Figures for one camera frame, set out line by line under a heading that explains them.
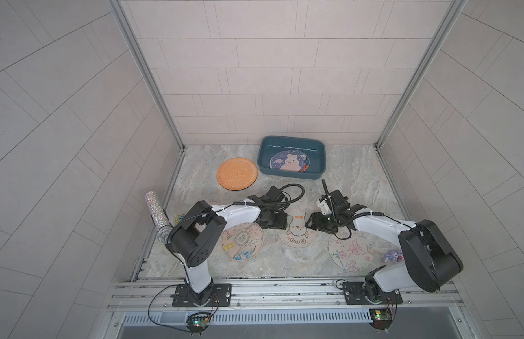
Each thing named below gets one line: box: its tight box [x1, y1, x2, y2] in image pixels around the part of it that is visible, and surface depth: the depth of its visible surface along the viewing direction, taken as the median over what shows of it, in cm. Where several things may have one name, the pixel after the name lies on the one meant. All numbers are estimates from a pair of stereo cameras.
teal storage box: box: [257, 135, 327, 180], surface depth 111 cm
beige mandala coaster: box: [221, 221, 264, 262], surface depth 84 cm
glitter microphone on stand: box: [144, 190, 174, 244], surface depth 70 cm
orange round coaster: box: [216, 157, 259, 192], surface depth 107 cm
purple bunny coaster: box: [269, 149, 311, 173], surface depth 111 cm
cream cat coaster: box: [276, 209, 320, 248], surface depth 87 cm
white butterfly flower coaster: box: [327, 226, 375, 274], surface depth 82 cm
